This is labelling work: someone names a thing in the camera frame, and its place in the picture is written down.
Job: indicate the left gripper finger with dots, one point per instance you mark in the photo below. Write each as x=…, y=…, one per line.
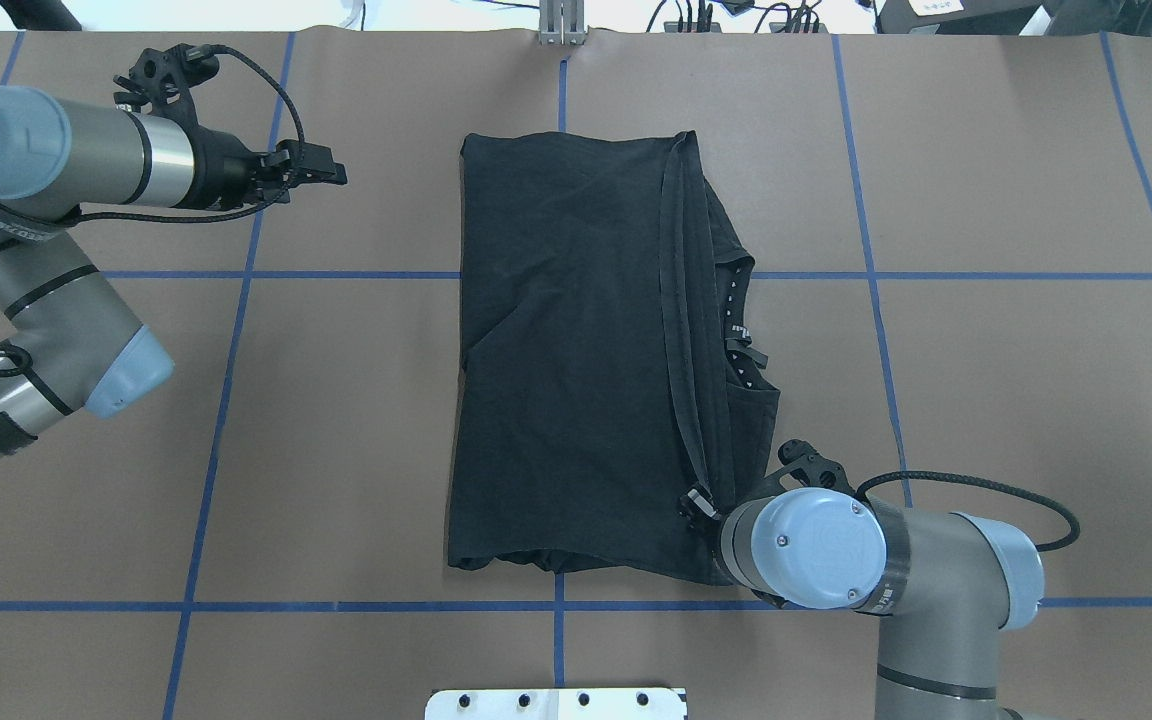
x=292, y=164

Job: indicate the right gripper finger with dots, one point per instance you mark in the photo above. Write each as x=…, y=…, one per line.
x=697, y=507

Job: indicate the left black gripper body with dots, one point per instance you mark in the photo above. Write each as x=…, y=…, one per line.
x=219, y=168

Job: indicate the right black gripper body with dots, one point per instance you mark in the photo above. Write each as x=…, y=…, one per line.
x=698, y=502

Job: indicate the black printed t-shirt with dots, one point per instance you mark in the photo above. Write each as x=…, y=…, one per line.
x=607, y=366

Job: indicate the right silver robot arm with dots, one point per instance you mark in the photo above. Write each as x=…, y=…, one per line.
x=944, y=586

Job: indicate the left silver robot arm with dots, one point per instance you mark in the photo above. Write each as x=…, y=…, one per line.
x=76, y=344

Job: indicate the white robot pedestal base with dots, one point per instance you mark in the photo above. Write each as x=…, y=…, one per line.
x=559, y=703

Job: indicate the aluminium frame post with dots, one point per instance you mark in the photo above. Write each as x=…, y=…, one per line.
x=562, y=22

